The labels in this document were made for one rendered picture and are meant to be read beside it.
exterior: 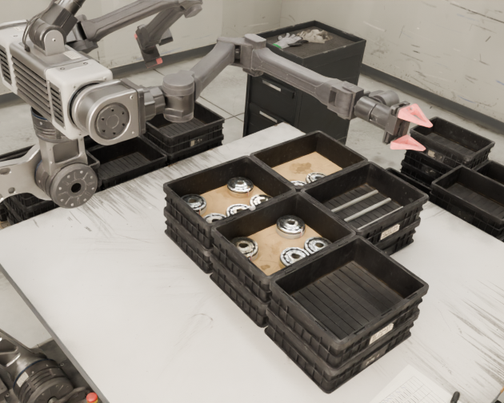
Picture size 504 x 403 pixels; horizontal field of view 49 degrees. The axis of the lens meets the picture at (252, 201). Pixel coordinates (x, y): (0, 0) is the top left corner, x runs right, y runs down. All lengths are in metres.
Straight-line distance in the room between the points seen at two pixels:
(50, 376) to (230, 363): 0.68
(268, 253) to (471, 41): 3.49
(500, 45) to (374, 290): 3.38
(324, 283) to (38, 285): 0.95
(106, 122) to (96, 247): 0.88
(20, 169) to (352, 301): 1.06
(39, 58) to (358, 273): 1.16
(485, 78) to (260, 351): 3.71
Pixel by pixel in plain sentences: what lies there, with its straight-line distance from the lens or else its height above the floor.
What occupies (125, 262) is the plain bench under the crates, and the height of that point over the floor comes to 0.70.
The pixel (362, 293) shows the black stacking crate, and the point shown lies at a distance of 1.83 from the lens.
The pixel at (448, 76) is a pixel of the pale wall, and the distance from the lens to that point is 5.20.
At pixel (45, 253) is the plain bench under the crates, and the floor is 0.70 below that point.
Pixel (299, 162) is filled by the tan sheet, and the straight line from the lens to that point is 2.41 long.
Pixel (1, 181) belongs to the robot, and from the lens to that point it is 1.71.
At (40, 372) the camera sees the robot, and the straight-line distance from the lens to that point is 2.14.
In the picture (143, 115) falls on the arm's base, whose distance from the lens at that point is 1.38.
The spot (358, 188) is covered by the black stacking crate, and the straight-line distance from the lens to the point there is 2.31.
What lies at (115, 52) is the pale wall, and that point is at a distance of 5.11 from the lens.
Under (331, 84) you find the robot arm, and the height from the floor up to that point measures 1.48.
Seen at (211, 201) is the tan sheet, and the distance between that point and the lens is 2.12.
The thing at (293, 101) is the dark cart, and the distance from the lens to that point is 3.46.
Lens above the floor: 2.07
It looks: 36 degrees down
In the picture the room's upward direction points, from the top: 5 degrees clockwise
